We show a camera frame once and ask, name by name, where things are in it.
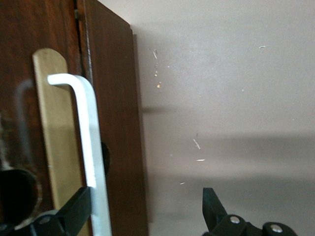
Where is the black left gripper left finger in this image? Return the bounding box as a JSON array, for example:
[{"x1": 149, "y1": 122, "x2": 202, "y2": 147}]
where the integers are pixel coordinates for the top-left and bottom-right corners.
[{"x1": 29, "y1": 186, "x2": 93, "y2": 236}]

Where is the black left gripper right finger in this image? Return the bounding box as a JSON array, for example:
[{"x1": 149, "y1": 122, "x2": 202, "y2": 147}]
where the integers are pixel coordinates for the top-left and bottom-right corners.
[{"x1": 202, "y1": 187, "x2": 248, "y2": 236}]

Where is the white metal drawer handle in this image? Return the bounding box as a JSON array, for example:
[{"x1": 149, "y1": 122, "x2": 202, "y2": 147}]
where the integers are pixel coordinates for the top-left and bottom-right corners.
[{"x1": 47, "y1": 73, "x2": 113, "y2": 236}]

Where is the wooden drawer with dark face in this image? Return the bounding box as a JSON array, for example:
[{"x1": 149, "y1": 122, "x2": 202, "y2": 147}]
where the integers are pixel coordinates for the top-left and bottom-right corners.
[{"x1": 0, "y1": 0, "x2": 87, "y2": 236}]

